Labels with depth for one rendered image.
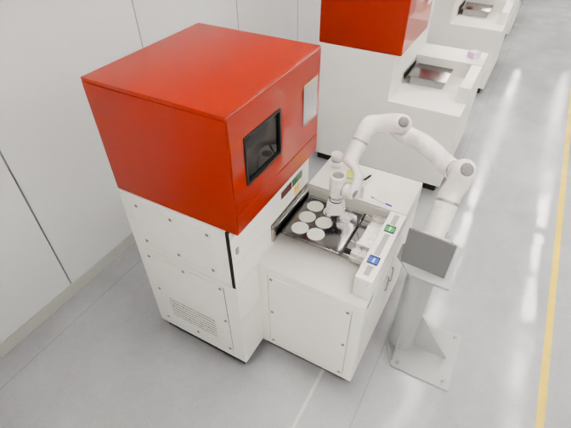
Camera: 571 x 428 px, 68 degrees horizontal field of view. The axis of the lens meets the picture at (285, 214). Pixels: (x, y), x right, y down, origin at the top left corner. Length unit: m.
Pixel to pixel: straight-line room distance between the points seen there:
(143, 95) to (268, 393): 1.89
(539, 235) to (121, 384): 3.48
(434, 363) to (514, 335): 0.64
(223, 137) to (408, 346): 1.99
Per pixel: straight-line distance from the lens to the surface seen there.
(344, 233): 2.39
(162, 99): 1.73
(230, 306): 2.39
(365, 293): 2.16
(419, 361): 3.02
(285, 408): 2.78
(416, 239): 2.27
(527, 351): 3.35
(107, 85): 1.93
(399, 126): 2.22
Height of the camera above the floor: 2.55
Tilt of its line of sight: 42 degrees down
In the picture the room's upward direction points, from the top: 1 degrees counter-clockwise
